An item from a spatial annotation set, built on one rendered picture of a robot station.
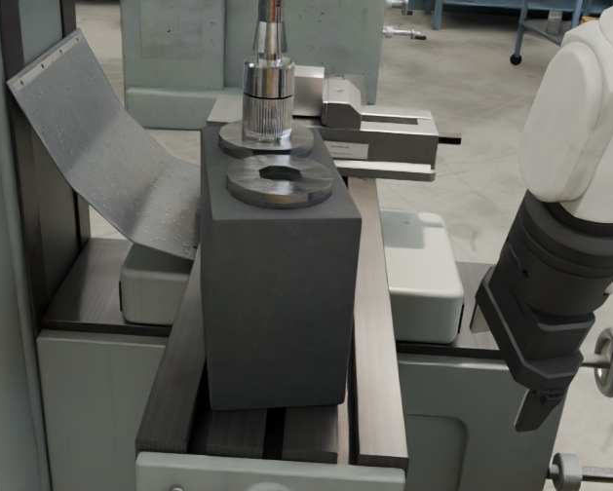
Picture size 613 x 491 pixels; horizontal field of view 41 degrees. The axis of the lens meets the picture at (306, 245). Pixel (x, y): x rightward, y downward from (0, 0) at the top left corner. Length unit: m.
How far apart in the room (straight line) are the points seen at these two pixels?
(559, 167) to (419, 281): 0.66
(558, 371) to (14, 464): 0.90
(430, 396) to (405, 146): 0.37
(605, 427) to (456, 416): 1.15
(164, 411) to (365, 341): 0.22
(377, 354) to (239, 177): 0.25
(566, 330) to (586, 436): 1.68
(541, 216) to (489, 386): 0.67
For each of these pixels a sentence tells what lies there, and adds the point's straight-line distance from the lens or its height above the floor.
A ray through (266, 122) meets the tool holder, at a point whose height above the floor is 1.14.
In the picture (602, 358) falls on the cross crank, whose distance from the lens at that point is 1.44.
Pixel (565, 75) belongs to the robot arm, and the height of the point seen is 1.26.
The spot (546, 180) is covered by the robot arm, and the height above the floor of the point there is 1.19.
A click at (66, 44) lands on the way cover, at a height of 1.08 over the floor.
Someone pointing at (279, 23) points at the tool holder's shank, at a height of 1.23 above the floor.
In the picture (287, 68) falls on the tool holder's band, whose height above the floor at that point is 1.19.
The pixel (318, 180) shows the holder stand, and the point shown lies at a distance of 0.67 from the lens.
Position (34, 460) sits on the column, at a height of 0.49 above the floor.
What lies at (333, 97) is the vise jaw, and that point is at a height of 1.04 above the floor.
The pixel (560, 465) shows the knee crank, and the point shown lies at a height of 0.53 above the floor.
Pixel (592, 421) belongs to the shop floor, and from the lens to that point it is 2.39.
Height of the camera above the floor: 1.38
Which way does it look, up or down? 27 degrees down
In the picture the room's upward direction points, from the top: 4 degrees clockwise
